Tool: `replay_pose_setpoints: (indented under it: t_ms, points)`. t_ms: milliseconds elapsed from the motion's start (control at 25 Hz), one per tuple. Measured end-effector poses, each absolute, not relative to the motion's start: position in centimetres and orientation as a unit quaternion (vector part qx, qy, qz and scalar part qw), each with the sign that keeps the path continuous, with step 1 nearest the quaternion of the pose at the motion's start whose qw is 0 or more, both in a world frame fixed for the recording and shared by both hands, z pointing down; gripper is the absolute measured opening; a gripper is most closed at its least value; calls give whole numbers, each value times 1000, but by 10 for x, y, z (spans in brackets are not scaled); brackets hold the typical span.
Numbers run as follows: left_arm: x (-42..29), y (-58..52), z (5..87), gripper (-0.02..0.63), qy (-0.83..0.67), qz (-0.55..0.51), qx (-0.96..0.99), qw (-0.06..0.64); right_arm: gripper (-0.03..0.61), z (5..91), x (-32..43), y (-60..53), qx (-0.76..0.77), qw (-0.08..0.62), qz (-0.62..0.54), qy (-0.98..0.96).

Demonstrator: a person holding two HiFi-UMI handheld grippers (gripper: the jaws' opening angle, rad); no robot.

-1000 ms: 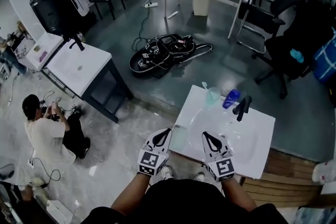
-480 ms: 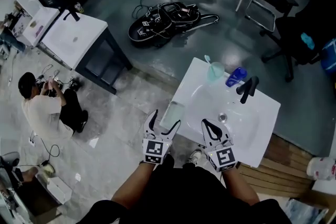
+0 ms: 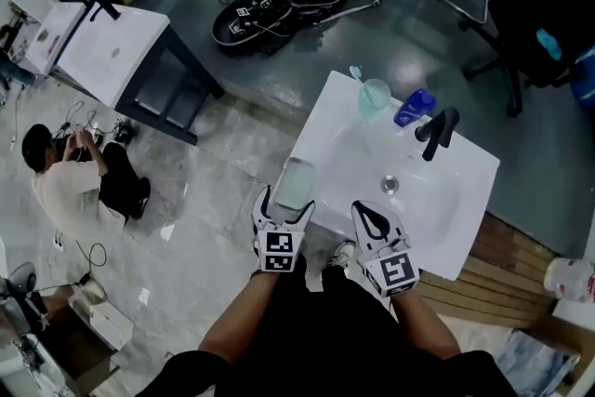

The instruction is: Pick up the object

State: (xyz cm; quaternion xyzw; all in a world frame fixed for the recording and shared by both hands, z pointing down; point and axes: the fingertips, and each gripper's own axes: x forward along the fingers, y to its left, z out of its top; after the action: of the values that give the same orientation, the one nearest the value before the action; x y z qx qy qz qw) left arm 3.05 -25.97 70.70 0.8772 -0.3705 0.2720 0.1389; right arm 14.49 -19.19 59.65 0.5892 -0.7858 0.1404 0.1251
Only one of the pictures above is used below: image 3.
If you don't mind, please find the small black faucet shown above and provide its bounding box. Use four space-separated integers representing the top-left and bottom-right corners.
89 1 123 22

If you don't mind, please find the pale green soap tray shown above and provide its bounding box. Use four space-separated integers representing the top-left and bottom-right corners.
274 156 319 210

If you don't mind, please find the black office chair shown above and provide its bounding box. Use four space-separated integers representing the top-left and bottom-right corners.
461 0 595 119

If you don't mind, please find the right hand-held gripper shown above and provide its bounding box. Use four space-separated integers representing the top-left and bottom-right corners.
350 199 421 299

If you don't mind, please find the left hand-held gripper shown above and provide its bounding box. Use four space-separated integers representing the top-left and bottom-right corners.
252 184 317 275

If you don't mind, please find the person's left forearm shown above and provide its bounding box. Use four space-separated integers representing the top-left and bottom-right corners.
198 268 285 364

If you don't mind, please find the cardboard box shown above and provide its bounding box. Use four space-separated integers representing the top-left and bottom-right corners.
44 277 135 390

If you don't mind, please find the cyan cloth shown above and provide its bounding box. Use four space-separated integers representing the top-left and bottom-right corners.
535 27 564 62

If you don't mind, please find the person's white shoe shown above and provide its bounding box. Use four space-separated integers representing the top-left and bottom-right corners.
326 240 357 271

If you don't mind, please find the clear green plastic cup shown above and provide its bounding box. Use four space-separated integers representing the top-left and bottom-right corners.
357 77 392 121

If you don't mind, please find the person's right forearm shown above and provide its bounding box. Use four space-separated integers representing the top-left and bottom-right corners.
389 285 462 362

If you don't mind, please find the open black bag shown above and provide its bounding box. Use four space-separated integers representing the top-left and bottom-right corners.
210 0 384 58

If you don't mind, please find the black cable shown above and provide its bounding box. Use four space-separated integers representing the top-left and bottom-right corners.
74 238 109 285

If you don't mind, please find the person's black clothing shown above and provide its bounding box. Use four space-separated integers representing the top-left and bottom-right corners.
133 252 524 397

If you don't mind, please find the light green toothbrush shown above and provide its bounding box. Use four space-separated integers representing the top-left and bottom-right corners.
349 65 374 104

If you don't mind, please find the blue container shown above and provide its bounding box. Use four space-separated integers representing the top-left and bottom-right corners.
568 45 595 109

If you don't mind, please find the wooden pallet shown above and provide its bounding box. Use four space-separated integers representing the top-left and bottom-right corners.
416 212 560 332

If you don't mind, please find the blue plastic bottle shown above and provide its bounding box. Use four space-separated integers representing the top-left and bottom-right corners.
392 88 437 128

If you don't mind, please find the white box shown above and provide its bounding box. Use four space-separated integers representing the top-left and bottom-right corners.
24 1 87 76

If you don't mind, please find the white ceramic sink basin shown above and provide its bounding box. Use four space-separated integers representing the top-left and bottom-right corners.
272 69 502 282

